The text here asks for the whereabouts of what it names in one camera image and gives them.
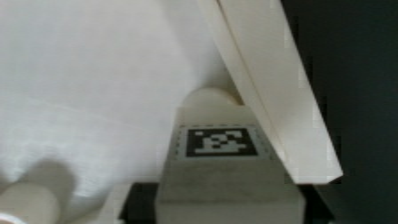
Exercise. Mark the white square tabletop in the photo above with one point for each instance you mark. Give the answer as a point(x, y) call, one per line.
point(104, 61)

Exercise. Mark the white table leg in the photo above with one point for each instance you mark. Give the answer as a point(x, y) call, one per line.
point(226, 185)

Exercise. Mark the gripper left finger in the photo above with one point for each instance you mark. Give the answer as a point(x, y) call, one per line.
point(138, 213)

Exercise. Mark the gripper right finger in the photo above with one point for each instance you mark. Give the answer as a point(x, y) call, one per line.
point(317, 212)

